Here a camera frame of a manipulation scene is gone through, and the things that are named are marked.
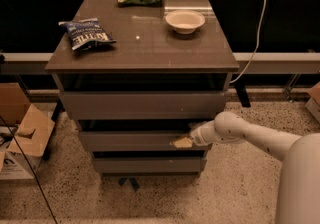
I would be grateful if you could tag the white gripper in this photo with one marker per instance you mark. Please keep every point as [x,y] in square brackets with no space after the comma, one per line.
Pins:
[199,135]

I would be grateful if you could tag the grey drawer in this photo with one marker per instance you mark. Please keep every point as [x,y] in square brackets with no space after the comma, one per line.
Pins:
[149,165]
[142,105]
[135,141]

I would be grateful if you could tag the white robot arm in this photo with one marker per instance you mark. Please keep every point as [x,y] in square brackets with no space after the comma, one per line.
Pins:
[298,198]

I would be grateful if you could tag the grey drawer cabinet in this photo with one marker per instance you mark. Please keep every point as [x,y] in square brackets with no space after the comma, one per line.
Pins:
[148,56]

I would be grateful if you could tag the grey bottom drawer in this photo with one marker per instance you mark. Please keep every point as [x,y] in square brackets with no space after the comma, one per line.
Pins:
[149,165]

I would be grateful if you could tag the grey top drawer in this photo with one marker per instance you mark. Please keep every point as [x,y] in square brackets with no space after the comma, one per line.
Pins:
[142,105]

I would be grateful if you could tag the open cardboard box left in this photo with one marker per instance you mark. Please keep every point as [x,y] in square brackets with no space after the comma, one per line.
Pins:
[25,132]

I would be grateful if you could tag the blue tape cross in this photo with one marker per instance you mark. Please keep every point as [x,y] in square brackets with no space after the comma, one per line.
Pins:
[132,181]

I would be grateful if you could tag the white bowl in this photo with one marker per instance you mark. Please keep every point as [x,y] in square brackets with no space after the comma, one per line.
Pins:
[185,21]

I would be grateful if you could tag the cardboard box right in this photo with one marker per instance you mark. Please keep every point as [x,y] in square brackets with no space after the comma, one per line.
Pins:
[313,104]

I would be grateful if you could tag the blue Kettle chips bag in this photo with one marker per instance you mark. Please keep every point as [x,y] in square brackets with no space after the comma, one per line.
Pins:
[86,34]

